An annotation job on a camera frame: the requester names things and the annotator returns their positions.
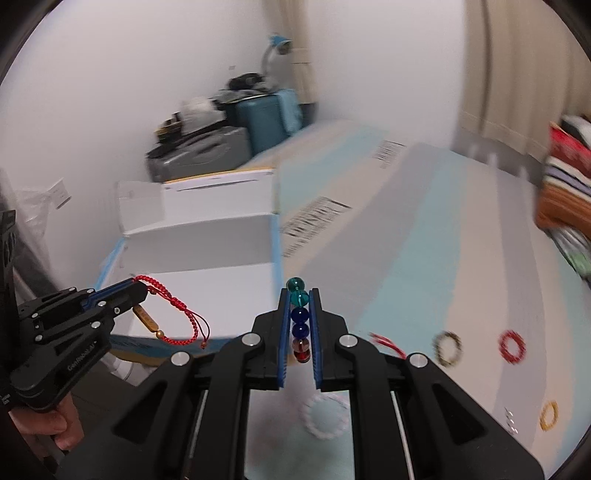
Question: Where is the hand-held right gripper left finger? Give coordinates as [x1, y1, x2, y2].
[55, 288, 293, 480]

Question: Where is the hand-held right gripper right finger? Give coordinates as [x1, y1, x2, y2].
[308, 288, 546, 480]

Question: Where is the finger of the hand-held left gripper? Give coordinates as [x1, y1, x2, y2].
[81, 278, 140, 309]
[95, 282, 149, 321]

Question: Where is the multicolour glass bead bracelet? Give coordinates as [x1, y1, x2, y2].
[286, 277, 311, 365]

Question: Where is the red cord bracelet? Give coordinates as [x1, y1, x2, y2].
[131, 275, 211, 349]
[368, 331, 408, 361]

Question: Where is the white and yellow cardboard box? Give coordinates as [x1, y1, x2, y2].
[99, 168, 284, 365]

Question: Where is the brown wooden bead bracelet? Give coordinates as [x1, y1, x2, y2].
[431, 330, 463, 367]

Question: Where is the person's left hand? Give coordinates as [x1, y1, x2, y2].
[9, 394, 85, 455]

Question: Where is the clear plastic bag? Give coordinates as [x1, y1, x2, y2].
[17, 186, 61, 234]

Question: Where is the striped mattress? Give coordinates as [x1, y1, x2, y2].
[245, 119, 591, 480]

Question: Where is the grey suitcase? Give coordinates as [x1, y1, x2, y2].
[147, 126, 252, 183]

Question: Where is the white bag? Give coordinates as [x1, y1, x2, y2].
[179, 97, 223, 136]

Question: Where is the teal suitcase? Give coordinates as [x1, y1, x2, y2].
[224, 89, 303, 158]

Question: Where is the dark clothes pile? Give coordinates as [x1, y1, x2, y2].
[228, 72, 269, 94]

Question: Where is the floral quilt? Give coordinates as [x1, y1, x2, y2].
[550, 225, 591, 280]

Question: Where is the beige curtain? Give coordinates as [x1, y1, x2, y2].
[459, 0, 591, 160]
[290, 0, 320, 106]

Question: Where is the blue desk lamp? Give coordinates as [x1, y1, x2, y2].
[262, 34, 293, 77]

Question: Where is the striped pillow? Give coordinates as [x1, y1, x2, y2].
[534, 115, 591, 232]

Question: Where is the white bead bracelet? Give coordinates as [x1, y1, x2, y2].
[300, 394, 352, 439]

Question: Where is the white wall socket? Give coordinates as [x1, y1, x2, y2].
[47, 178, 73, 209]

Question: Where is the amber bead bracelet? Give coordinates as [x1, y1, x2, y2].
[539, 401, 559, 432]

